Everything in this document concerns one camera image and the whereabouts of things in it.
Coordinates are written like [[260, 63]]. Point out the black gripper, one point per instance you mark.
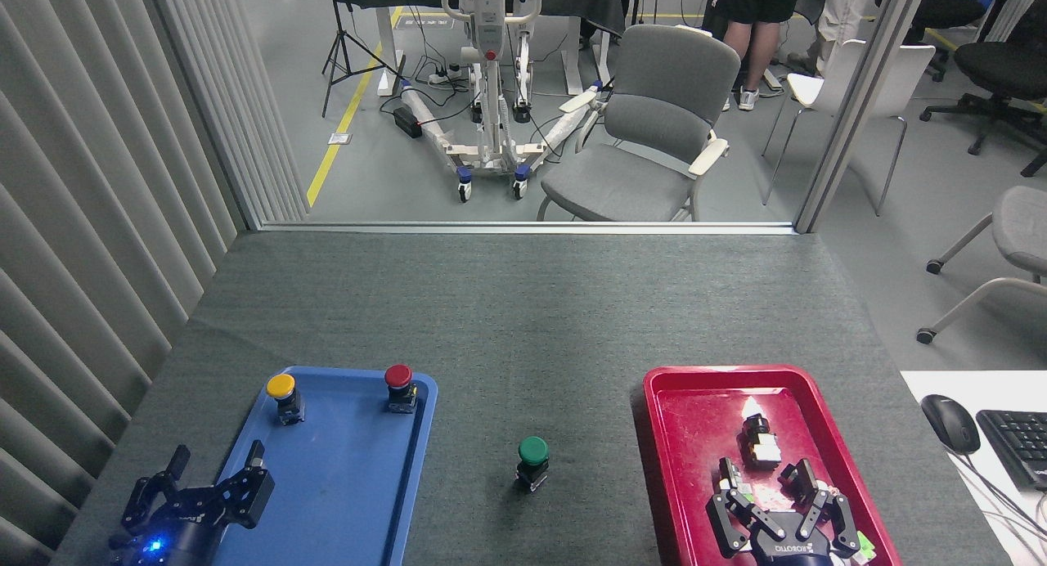
[[793, 550], [176, 537]]

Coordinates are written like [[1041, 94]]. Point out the grey armchair with cream armrests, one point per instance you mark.
[[654, 116]]

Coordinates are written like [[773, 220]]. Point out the silver corner post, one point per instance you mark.
[[859, 100]]

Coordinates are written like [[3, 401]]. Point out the grey chair on castors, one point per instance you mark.
[[1018, 231]]

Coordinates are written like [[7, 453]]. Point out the white power strip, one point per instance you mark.
[[444, 76]]

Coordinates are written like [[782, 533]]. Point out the black computer mouse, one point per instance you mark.
[[949, 423]]

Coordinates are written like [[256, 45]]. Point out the black keyboard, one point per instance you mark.
[[1018, 443]]

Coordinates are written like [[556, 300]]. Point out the green push button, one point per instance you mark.
[[532, 449]]

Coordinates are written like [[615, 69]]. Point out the blue plastic tray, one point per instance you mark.
[[343, 468]]

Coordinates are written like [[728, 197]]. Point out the black switch with white block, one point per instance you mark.
[[762, 445]]

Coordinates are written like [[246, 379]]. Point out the black tripod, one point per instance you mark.
[[339, 55]]

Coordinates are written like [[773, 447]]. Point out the white stand on wheels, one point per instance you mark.
[[489, 75]]

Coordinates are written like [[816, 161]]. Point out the white plastic chair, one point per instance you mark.
[[891, 75]]

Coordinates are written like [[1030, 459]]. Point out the person in beige trousers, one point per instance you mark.
[[838, 10]]

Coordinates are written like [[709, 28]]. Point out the red plastic tray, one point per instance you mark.
[[695, 419]]

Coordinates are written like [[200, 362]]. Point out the person in black shorts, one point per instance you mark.
[[757, 10]]

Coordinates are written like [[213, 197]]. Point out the white and green switch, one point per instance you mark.
[[865, 547]]

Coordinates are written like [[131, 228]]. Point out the black power adapter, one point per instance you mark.
[[406, 122]]

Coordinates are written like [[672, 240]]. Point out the white desk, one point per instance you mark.
[[941, 382]]

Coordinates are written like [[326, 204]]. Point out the yellow push button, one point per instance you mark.
[[280, 385]]

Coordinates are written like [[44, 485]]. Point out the silver-topped switch with green label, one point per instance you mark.
[[734, 476]]

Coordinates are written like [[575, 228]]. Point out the white floor plate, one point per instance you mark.
[[339, 138]]

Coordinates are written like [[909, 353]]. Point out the red push button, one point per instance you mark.
[[398, 375]]

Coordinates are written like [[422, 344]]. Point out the black office chair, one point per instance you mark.
[[1002, 67], [941, 10]]

